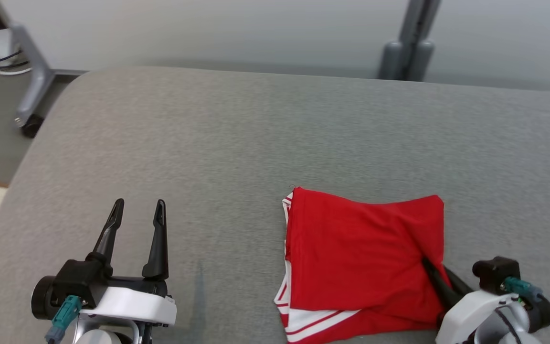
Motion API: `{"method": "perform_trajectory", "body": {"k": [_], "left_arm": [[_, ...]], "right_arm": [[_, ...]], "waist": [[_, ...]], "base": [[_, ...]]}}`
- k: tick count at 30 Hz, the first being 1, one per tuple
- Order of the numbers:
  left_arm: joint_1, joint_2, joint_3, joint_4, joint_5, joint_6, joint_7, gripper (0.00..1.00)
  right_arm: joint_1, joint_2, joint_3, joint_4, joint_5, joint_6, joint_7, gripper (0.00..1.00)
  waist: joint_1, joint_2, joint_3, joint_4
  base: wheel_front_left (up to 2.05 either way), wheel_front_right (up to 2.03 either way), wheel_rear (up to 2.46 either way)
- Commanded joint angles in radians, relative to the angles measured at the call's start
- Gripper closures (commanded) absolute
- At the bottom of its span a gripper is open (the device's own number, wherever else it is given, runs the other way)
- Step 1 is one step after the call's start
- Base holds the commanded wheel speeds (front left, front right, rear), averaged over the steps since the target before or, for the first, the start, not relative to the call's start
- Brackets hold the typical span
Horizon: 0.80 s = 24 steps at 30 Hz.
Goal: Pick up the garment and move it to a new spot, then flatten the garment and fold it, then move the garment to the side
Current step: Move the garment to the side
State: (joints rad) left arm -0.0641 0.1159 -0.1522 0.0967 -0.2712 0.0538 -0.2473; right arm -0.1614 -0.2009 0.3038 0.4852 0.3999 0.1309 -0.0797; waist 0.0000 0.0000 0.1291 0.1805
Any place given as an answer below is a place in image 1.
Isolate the thin white cable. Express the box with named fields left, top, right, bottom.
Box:
left=0, top=52, right=33, bottom=77

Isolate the grey stand leg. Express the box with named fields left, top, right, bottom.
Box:
left=0, top=0, right=57, bottom=128

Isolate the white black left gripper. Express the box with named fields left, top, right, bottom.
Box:
left=79, top=198, right=178, bottom=328

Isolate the teal plug camera cable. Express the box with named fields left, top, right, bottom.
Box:
left=503, top=260, right=550, bottom=319
left=45, top=295, right=84, bottom=344

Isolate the grey metal post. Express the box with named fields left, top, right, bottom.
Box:
left=378, top=0, right=443, bottom=82

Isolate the red white basketball jersey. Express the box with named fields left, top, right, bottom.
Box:
left=274, top=186, right=452, bottom=344

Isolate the teal plug right camera cable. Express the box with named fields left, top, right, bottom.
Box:
left=503, top=260, right=550, bottom=319

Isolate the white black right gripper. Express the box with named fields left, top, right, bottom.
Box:
left=421, top=256, right=519, bottom=344

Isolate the grey fabric sofa surface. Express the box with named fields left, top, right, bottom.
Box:
left=0, top=66, right=550, bottom=344

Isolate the black caster wheel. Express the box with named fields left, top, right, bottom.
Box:
left=21, top=115, right=45, bottom=140

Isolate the teal plug left camera cable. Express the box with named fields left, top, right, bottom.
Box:
left=45, top=295, right=84, bottom=344

